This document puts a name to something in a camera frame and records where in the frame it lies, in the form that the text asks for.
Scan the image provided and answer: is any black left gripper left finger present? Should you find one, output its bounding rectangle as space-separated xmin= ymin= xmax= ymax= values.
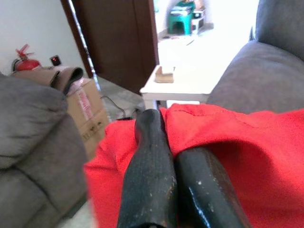
xmin=116 ymin=109 xmax=178 ymax=228

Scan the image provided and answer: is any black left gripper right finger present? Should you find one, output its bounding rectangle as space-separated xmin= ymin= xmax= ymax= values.
xmin=174 ymin=147 xmax=252 ymax=228

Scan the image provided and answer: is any red pillow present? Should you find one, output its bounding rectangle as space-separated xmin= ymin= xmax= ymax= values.
xmin=83 ymin=103 xmax=304 ymax=228

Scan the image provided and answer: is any grey fabric sofa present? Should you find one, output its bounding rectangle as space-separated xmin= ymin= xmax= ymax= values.
xmin=0 ymin=72 xmax=90 ymax=228

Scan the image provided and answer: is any small brown cardboard box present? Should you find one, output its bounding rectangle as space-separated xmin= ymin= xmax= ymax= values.
xmin=155 ymin=66 xmax=174 ymax=84

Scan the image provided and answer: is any white side table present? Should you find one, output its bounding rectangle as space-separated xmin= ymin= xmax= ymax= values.
xmin=139 ymin=38 xmax=240 ymax=110

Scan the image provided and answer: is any grey fabric armchair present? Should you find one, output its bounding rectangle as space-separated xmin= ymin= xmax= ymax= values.
xmin=206 ymin=0 xmax=304 ymax=114

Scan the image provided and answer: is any rolled brown mat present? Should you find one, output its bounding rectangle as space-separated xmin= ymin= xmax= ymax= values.
xmin=10 ymin=66 xmax=85 ymax=97

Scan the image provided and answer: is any dark brown wooden door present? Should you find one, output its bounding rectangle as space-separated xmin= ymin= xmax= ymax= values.
xmin=60 ymin=0 xmax=160 ymax=95

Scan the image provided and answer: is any thin metal pole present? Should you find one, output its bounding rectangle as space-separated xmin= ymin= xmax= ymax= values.
xmin=67 ymin=0 xmax=103 ymax=92

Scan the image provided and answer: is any green plastic stool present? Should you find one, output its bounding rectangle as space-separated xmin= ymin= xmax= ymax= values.
xmin=167 ymin=0 xmax=197 ymax=36

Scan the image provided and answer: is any red fire extinguisher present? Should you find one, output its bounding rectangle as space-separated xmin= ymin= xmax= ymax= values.
xmin=12 ymin=44 xmax=42 ymax=72

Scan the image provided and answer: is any black wall socket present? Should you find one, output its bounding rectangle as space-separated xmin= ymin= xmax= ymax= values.
xmin=49 ymin=55 xmax=63 ymax=67

